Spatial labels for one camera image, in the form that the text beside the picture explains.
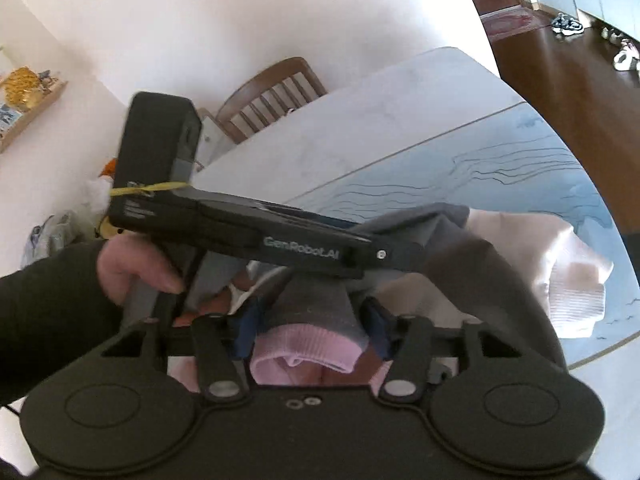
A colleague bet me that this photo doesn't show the person's left forearm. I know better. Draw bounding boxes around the person's left forearm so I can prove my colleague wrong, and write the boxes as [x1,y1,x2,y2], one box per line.
[0,239,133,408]

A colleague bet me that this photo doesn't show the person's left hand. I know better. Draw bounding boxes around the person's left hand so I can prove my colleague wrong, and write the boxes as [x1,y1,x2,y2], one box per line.
[96,234,184,308]

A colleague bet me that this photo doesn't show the yellow ornament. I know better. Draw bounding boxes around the yellow ornament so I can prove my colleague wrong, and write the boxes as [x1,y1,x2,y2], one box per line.
[2,66,43,108]

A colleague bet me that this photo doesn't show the slatted wooden chair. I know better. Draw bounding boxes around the slatted wooden chair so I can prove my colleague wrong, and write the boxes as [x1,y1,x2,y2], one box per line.
[214,56,329,144]

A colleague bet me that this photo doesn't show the grey white sneaker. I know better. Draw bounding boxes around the grey white sneaker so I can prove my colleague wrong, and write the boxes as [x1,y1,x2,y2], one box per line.
[549,11,584,37]

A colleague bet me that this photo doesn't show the yellow rubber band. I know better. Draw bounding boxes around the yellow rubber band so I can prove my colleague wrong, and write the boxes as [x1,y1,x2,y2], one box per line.
[110,181,187,199]

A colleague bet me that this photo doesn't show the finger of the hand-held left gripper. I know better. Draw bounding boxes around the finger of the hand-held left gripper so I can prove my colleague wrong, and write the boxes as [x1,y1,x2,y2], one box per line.
[260,204,373,236]
[362,240,427,281]

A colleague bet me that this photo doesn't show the wooden wall shelf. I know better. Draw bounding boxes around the wooden wall shelf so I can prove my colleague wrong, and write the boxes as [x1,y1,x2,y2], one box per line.
[0,80,69,155]

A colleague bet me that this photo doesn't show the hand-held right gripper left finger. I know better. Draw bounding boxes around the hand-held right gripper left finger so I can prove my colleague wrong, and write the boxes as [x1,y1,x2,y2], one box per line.
[100,304,262,406]

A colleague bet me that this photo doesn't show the pink grey white sweatshirt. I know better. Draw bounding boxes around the pink grey white sweatshirt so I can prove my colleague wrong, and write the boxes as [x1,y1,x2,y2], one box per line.
[170,202,616,397]

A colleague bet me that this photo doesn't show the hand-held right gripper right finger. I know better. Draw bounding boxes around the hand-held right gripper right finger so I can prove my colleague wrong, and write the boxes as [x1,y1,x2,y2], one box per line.
[362,301,528,405]

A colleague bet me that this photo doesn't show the clear plastic bag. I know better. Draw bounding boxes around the clear plastic bag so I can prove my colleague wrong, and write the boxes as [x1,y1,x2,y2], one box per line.
[21,211,83,269]

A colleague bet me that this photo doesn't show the red patterned rug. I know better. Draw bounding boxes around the red patterned rug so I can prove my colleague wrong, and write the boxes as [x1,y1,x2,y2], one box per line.
[481,6,540,40]

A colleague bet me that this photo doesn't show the pink white slipper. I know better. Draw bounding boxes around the pink white slipper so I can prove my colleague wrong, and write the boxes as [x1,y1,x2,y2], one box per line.
[613,42,640,72]

